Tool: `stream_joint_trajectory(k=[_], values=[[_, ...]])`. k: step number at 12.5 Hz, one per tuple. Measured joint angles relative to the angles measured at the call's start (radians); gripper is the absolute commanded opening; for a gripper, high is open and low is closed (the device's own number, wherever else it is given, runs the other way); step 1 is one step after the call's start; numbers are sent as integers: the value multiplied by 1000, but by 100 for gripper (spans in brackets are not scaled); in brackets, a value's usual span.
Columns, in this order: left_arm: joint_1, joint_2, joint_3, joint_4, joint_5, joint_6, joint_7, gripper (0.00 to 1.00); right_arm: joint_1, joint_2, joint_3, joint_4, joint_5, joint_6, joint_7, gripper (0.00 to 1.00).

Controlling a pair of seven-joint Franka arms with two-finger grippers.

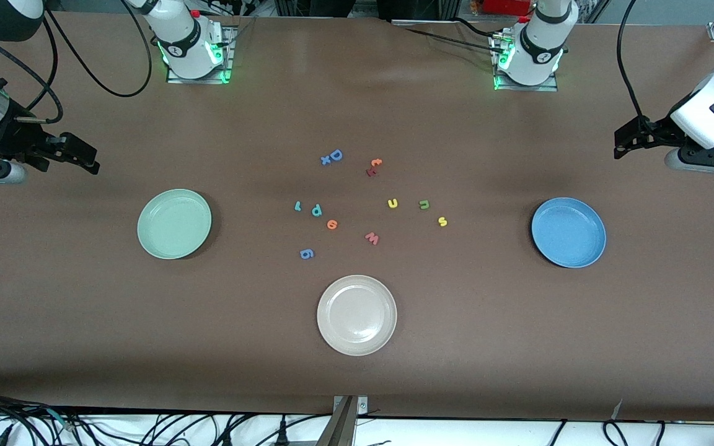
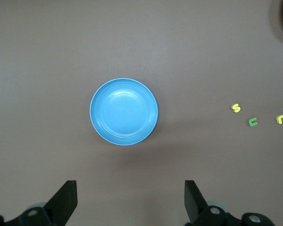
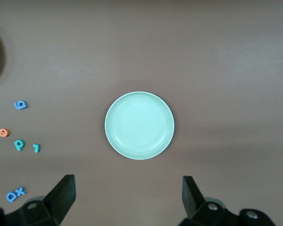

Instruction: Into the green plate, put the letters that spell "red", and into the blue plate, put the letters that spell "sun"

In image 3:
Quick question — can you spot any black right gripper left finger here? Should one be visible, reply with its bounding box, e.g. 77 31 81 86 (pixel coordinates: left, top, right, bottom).
0 174 76 226

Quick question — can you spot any teal foam letter p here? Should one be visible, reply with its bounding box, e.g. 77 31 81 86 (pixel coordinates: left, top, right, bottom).
13 140 26 151

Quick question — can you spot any blue foam letter D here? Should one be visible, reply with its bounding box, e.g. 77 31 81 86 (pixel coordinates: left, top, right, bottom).
6 192 18 203

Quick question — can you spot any blue foam number six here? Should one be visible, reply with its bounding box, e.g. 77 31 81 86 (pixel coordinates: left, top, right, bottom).
14 100 28 110

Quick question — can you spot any mint green round plate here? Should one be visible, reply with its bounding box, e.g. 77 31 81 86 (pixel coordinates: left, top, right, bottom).
104 91 175 161

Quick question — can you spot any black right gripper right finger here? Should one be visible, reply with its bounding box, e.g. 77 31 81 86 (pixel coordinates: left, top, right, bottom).
179 176 276 226

